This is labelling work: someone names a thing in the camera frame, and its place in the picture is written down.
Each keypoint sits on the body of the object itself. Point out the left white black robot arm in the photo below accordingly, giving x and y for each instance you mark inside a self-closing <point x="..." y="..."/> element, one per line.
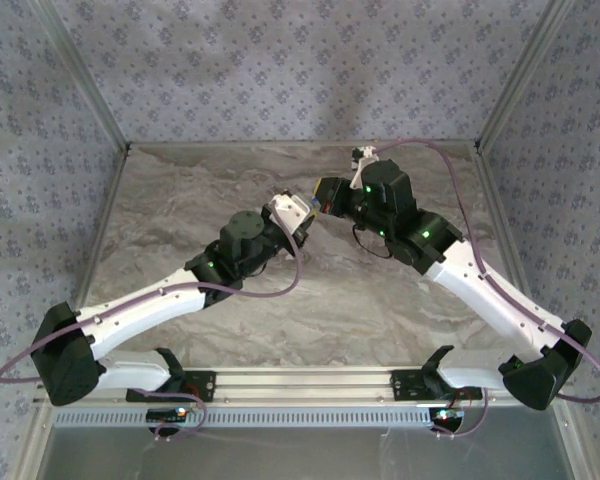
<point x="130" y="312"/>

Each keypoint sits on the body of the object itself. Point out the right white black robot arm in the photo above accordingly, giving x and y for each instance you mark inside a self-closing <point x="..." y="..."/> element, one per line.
<point x="500" y="305"/>

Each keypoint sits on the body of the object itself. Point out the floral patterned backdrop cloth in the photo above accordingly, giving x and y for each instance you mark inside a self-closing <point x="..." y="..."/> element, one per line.
<point x="280" y="65"/>

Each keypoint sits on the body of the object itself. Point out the small circuit board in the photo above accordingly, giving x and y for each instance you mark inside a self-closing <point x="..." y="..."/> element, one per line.
<point x="167" y="414"/>
<point x="447" y="415"/>

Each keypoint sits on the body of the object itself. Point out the grey metal sheet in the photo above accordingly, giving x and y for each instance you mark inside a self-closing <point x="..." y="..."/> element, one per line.
<point x="305" y="455"/>

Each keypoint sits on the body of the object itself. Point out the aluminium table edge rail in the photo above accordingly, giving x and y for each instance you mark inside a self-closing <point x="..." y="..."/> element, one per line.
<point x="510" y="240"/>
<point x="97" y="240"/>
<point x="305" y="146"/>

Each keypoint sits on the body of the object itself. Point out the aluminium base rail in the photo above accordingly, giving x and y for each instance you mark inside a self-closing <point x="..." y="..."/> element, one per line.
<point x="305" y="384"/>

